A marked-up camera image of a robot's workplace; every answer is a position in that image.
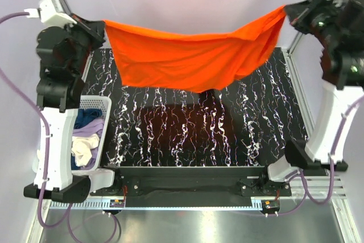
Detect white slotted cable duct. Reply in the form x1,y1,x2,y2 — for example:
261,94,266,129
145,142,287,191
49,197,265,211

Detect orange t shirt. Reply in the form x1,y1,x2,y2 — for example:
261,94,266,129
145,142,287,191
105,7,286,93

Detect right orange connector box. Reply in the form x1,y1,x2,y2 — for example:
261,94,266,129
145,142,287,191
263,200,280,211

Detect black marble pattern mat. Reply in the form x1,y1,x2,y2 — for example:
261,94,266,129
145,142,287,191
84,48,308,167

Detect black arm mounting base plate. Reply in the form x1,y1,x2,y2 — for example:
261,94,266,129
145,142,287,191
93,167,292,197

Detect lavender t shirt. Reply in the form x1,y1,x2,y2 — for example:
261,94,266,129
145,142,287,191
71,118,104,170

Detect white plastic laundry basket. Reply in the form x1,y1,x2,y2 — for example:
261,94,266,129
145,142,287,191
32,96,111,177

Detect white t shirt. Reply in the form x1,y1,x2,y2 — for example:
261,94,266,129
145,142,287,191
71,134,100,167

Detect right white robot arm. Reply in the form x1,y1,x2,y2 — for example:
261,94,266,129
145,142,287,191
266,0,363,182

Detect orange connector box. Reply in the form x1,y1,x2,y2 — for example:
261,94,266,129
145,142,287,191
263,200,280,211
109,199,125,208

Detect navy blue t shirt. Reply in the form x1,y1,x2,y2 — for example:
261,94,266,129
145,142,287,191
71,109,104,170

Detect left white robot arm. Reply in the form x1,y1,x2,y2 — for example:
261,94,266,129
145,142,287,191
23,14,105,203

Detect left orange connector box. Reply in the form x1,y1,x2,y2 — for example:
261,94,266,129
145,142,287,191
109,199,125,208

